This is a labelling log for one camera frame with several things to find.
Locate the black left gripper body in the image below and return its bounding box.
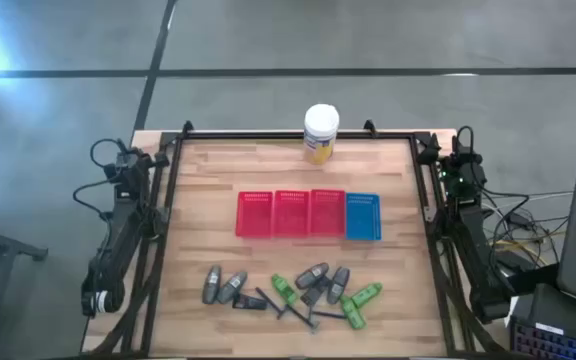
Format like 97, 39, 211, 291
114, 149, 155, 190

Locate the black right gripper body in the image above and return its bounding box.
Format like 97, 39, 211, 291
440, 144, 487, 199

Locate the red plastic basket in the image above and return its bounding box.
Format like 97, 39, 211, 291
234, 191, 275, 239
309, 188, 347, 237
272, 189, 312, 238

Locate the grey toiletry bottle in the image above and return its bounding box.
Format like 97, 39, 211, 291
294, 262, 330, 291
326, 266, 351, 306
201, 264, 223, 305
216, 271, 249, 305

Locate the green toiletry bottle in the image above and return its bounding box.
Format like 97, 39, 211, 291
339, 294, 368, 331
270, 273, 299, 307
350, 282, 384, 309

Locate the blue plastic basket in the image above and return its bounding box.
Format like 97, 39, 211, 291
345, 192, 383, 242

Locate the white-lidded yellow wipes canister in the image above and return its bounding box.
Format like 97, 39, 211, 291
302, 103, 341, 166

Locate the black flat base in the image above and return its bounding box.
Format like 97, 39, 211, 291
497, 249, 562, 296

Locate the black floor stand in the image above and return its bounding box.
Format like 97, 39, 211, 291
0, 214, 49, 264

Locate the black box with white label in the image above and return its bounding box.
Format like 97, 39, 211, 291
527, 283, 576, 341

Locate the black keyboard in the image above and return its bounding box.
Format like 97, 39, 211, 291
510, 318, 576, 360

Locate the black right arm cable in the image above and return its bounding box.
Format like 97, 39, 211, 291
453, 124, 534, 261

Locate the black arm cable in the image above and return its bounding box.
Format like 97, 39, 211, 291
71, 137, 134, 224
453, 124, 534, 261

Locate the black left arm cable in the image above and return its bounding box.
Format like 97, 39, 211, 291
71, 137, 134, 224

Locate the yellow cable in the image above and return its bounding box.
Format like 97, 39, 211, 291
487, 238, 544, 256

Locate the white cable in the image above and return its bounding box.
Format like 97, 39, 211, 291
485, 190, 575, 207

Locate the black table frame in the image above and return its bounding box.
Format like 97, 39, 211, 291
80, 119, 512, 360

